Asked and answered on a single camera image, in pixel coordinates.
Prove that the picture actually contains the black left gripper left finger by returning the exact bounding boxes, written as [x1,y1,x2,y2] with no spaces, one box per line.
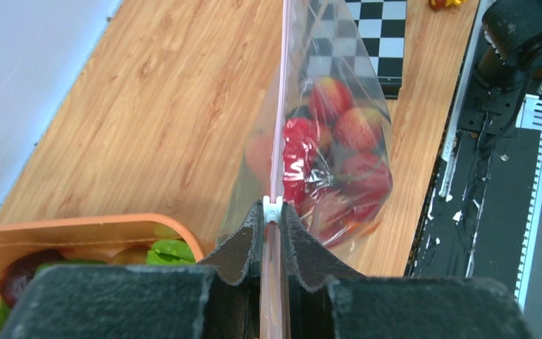
[0,201,264,338]

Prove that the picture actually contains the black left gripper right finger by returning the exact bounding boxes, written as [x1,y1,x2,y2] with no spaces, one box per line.
[280,203,533,338]

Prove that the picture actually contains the clear zip top bag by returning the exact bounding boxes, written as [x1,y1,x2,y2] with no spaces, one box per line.
[217,1,393,338]

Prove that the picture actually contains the red chili toy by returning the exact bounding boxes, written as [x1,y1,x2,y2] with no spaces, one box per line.
[282,117,318,207]

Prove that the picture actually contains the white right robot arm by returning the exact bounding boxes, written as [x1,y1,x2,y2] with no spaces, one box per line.
[473,0,542,148]

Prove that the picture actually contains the orange plastic basket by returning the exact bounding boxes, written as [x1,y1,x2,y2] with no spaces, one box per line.
[0,213,205,339]

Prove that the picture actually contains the black white checkerboard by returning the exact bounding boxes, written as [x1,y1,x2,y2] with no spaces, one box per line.
[306,0,409,100]

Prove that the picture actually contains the orange yellow toy block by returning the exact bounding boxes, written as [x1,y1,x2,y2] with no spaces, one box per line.
[428,0,466,11]

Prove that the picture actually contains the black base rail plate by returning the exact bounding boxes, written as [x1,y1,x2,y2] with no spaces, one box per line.
[406,18,542,300]

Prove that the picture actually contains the white slotted cable duct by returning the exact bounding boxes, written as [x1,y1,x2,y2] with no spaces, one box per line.
[514,95,542,309]

